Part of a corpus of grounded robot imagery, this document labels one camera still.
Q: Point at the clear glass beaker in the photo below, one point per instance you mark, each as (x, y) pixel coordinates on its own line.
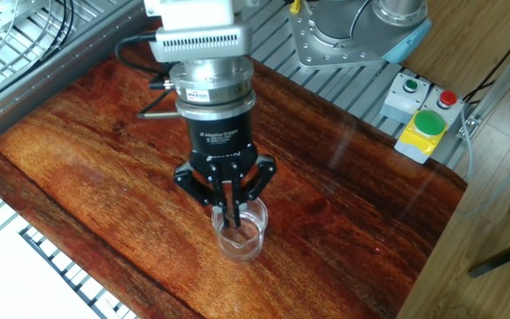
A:
(241, 248)

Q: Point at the grey aluminium beam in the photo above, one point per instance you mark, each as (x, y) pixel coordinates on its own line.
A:
(38, 84)

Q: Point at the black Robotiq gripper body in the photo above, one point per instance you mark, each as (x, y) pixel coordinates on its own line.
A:
(219, 133)

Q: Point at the aluminium frame post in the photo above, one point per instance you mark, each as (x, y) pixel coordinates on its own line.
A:
(498, 84)

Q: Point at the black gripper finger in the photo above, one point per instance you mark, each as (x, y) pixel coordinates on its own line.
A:
(193, 184)
(258, 175)

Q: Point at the white paper sheet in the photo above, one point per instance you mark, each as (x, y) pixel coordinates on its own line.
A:
(7, 283)

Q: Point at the glossy wood-grain mat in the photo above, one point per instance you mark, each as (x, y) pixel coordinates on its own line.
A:
(104, 199)

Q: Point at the grey box small green button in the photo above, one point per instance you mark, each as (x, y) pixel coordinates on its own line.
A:
(403, 99)

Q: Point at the yellow connector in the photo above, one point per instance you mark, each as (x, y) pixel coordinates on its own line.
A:
(295, 5)

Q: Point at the silver force torque sensor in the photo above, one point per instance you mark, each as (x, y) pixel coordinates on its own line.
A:
(213, 82)

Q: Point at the dark stand leg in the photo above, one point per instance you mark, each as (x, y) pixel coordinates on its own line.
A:
(503, 257)

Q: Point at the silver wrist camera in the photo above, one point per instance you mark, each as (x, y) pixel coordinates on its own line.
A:
(202, 44)

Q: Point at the yellow box big green button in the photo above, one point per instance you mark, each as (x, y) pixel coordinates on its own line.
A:
(423, 133)

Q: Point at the grey box red button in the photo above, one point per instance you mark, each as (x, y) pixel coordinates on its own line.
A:
(447, 104)

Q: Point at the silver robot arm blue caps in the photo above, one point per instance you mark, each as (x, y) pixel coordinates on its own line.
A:
(383, 26)

